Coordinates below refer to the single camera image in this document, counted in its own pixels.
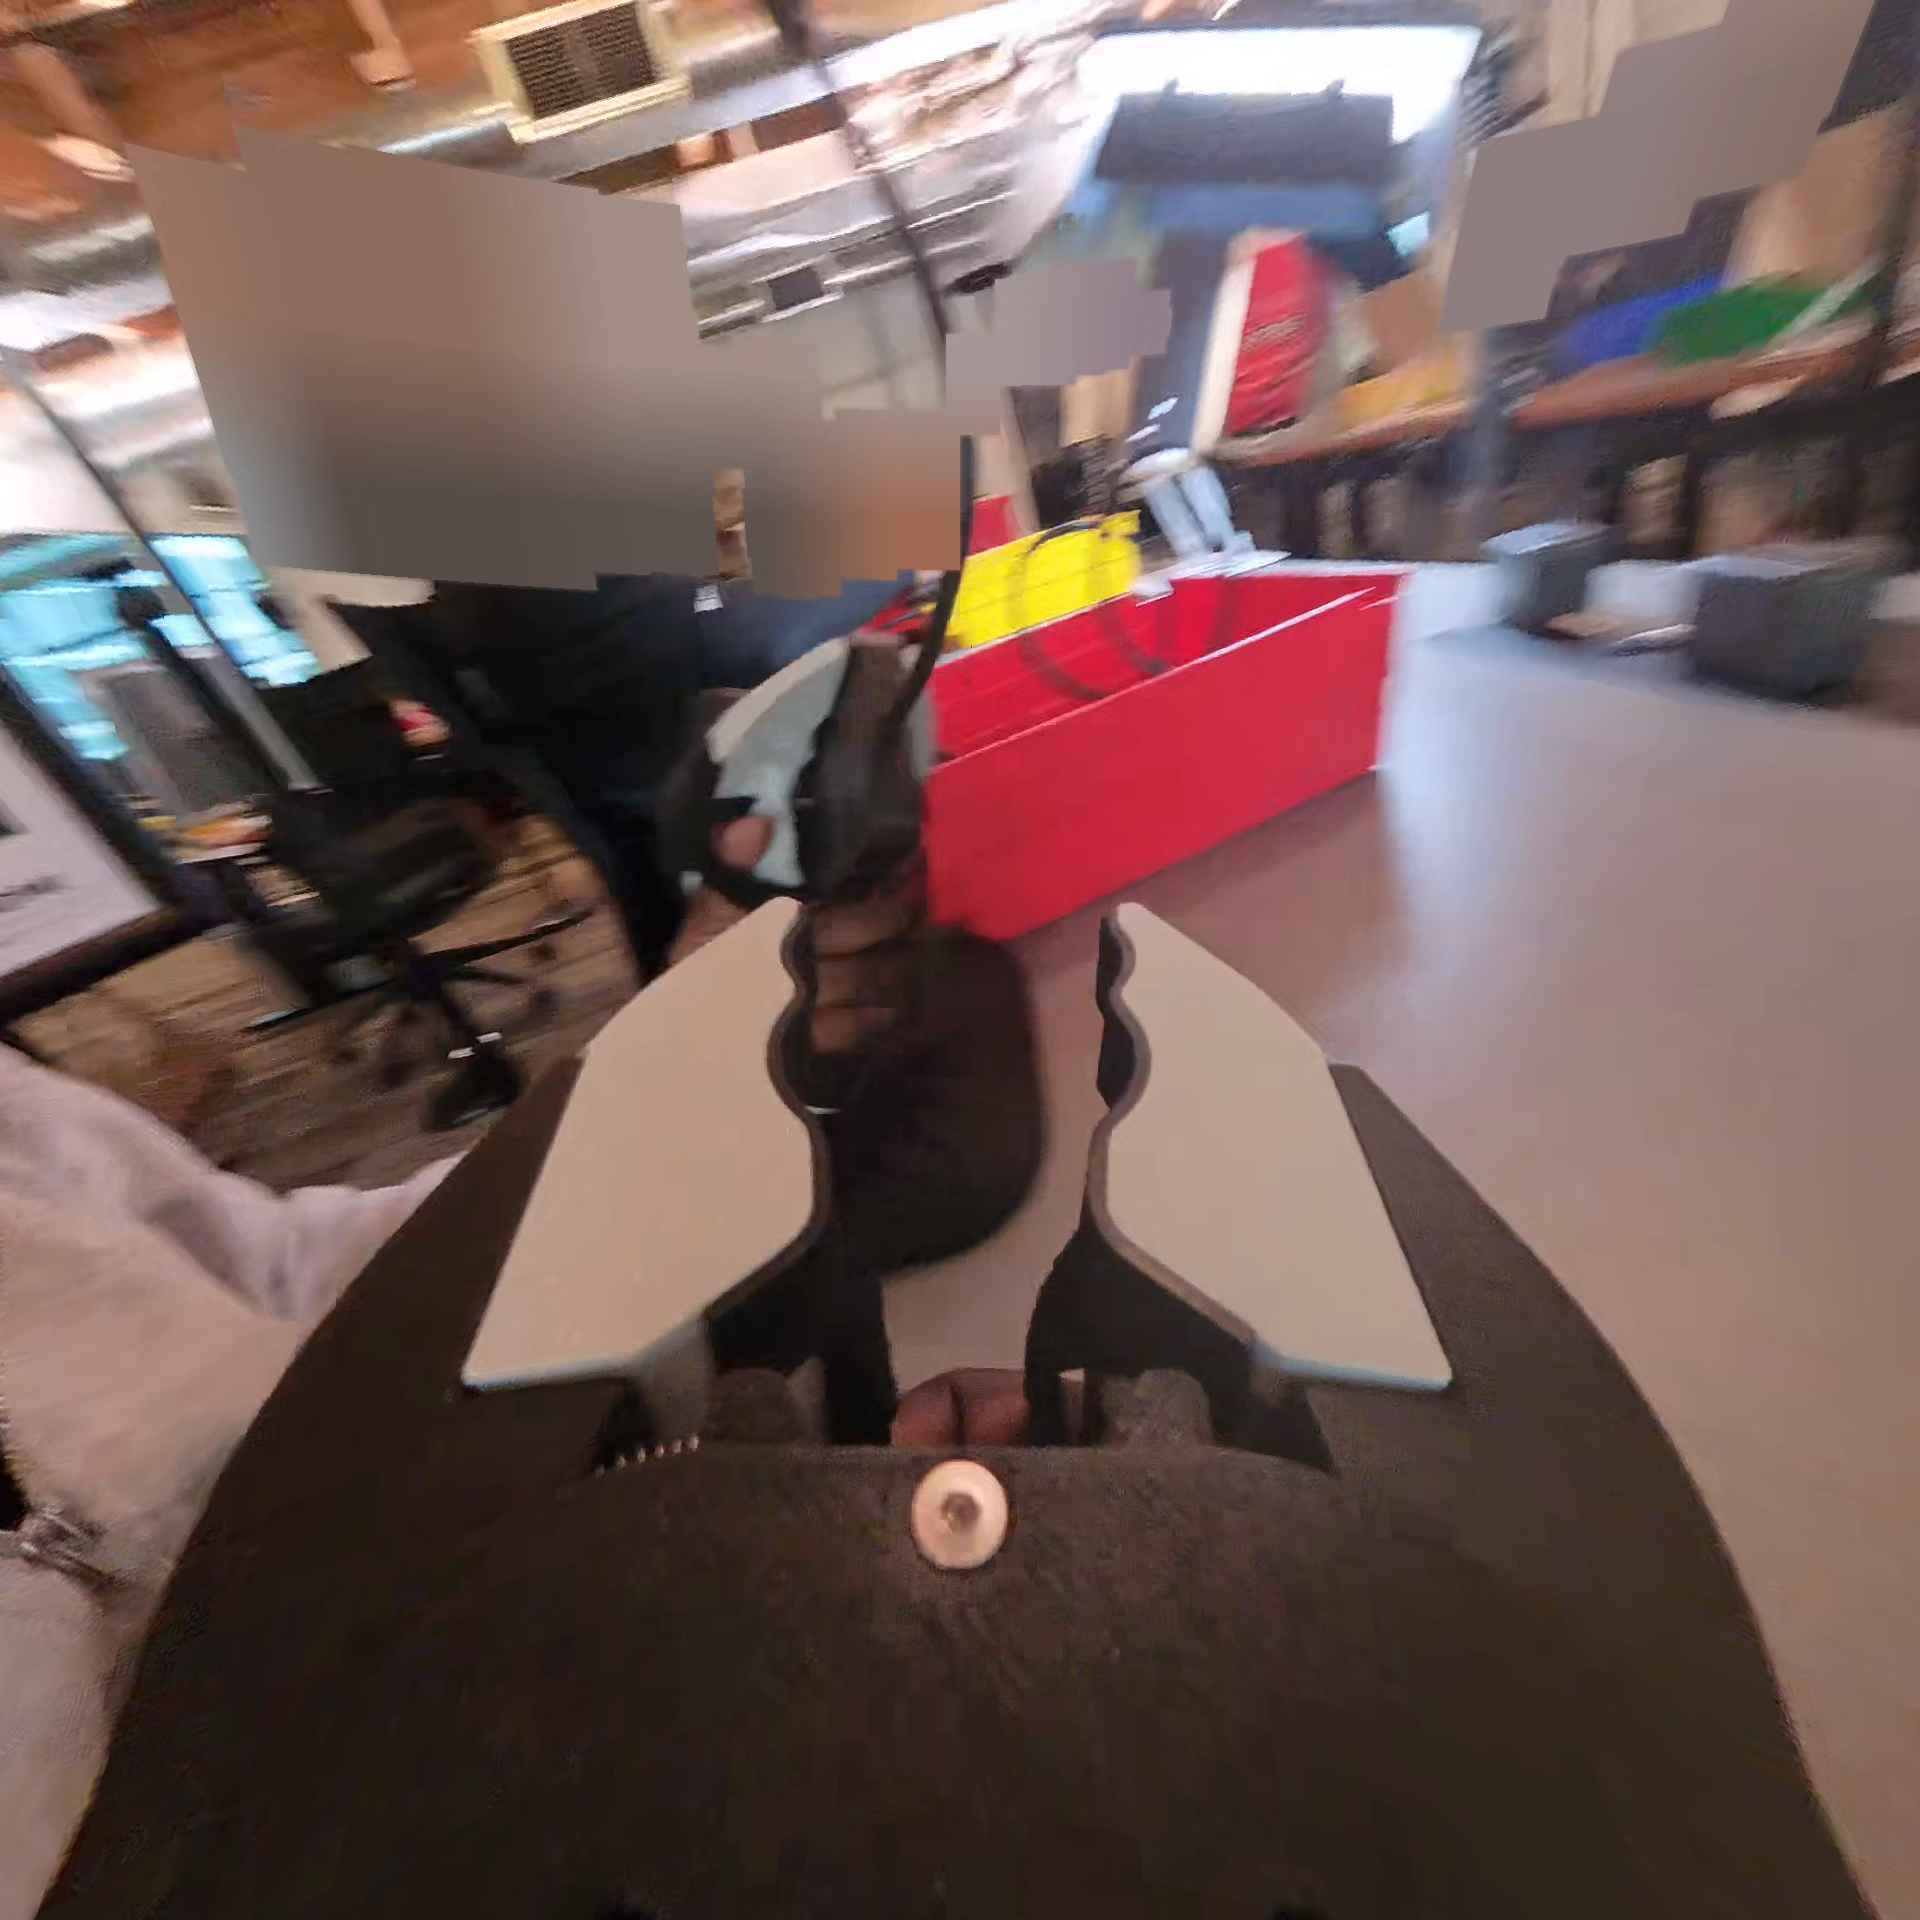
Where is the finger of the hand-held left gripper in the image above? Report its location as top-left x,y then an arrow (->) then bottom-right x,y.
706,642 -> 847,771

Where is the black office chair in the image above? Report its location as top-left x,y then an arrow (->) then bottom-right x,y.
271,795 -> 594,1130

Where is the red and white jacket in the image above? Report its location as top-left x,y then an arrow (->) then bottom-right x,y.
1222,238 -> 1340,438

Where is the blue plastic bin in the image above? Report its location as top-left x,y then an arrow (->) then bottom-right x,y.
1556,283 -> 1726,378

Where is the black braided HDMI cable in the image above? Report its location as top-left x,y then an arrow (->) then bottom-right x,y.
1012,516 -> 1203,708

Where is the person's left hand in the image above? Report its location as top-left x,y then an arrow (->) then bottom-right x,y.
707,814 -> 932,1111

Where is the yellow plastic bin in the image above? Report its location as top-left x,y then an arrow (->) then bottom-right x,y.
951,516 -> 1145,651

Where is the person's right hand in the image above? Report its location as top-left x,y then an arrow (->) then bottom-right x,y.
897,1371 -> 1036,1450

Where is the black dimpled foam cushion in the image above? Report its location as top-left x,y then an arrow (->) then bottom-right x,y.
817,930 -> 1048,1280

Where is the green plastic bin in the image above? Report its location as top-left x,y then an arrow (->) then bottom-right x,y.
1649,272 -> 1896,363

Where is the person's left forearm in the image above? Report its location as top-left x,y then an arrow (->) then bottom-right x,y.
0,1035 -> 466,1351

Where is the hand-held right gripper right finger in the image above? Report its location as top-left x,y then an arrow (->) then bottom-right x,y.
1083,899 -> 1454,1394

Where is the red plastic bin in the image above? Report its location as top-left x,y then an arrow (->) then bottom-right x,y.
918,561 -> 1406,940

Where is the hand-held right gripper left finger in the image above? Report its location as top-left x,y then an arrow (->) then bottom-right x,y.
462,896 -> 834,1390

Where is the white air vent grille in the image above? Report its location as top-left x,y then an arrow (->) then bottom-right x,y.
477,0 -> 695,140

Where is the LED light panel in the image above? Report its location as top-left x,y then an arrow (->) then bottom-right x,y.
1072,21 -> 1486,249

